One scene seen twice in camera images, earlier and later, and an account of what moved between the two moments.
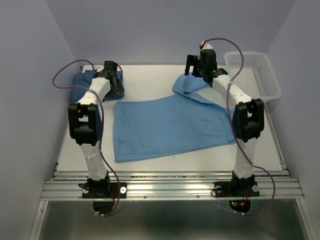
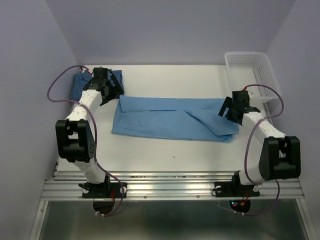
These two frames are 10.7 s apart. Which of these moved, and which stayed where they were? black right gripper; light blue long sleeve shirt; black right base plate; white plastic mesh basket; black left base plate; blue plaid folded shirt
Moved: light blue long sleeve shirt; black right gripper
Stayed: white plastic mesh basket; blue plaid folded shirt; black left base plate; black right base plate
